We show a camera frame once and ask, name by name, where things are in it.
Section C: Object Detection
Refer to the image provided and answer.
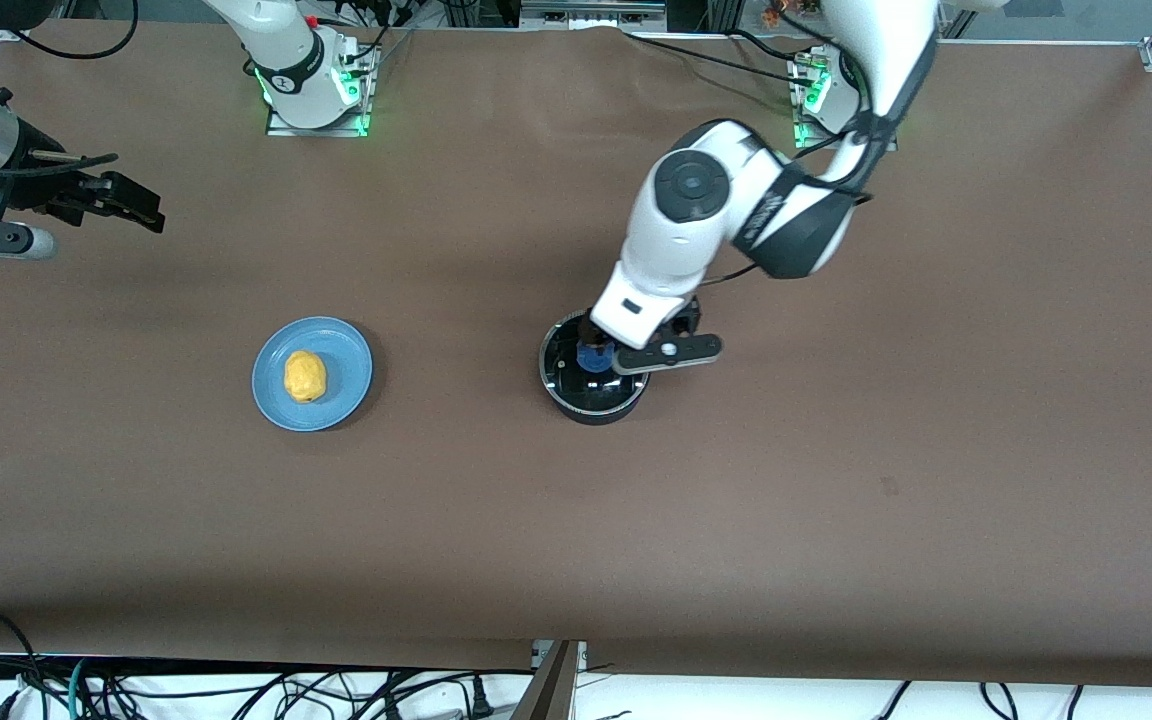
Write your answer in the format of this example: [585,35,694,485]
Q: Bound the pot lid with blue knob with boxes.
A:
[544,315,645,411]

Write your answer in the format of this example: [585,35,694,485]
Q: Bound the yellow potato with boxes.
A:
[282,349,329,405]

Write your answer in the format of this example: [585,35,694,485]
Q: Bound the dark green bowl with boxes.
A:
[538,309,653,427]

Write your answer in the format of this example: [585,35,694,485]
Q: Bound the blue round plate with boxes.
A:
[251,316,375,433]

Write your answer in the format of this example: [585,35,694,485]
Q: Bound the grey rack device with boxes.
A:
[519,0,670,33]

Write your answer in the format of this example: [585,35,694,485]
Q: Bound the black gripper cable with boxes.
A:
[0,152,121,183]

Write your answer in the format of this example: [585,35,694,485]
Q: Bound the black looped cable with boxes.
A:
[14,0,140,62]

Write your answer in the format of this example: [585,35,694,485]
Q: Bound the black cable on table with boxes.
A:
[624,32,812,85]

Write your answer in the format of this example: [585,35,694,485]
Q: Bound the aluminium frame post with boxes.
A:
[509,639,589,720]

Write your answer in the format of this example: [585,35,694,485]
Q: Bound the black cable bundle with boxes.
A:
[86,665,497,720]

